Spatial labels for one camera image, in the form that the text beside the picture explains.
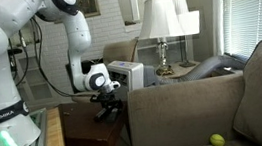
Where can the white portable air conditioner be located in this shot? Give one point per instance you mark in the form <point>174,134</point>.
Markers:
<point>131,74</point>

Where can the beige armchair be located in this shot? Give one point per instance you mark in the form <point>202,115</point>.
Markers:
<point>118,52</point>

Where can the white glass-door cabinet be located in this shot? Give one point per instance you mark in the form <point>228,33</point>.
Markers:
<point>36,91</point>

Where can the framed wall picture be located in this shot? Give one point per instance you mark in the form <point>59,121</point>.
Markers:
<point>87,2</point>

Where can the black remote with grey pad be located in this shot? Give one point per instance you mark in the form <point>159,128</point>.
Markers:
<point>116,119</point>

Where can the dark wooden side table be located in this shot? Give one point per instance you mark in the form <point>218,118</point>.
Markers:
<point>84,129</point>

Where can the light wooden robot table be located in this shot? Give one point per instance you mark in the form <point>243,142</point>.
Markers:
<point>54,143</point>

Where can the black remote with many buttons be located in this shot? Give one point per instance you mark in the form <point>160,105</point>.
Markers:
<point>101,115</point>

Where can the beige fabric couch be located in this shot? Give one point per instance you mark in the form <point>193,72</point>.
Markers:
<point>183,117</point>

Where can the yellow-green tennis ball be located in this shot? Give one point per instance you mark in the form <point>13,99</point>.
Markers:
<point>217,140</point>

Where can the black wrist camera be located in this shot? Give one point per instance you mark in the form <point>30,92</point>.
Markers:
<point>96,98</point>

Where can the table lamp with white shade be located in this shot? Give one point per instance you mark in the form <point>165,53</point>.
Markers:
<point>159,19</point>

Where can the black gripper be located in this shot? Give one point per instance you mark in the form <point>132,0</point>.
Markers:
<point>111,99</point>

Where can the wooden end table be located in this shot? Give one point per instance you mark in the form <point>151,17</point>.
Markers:
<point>179,70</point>

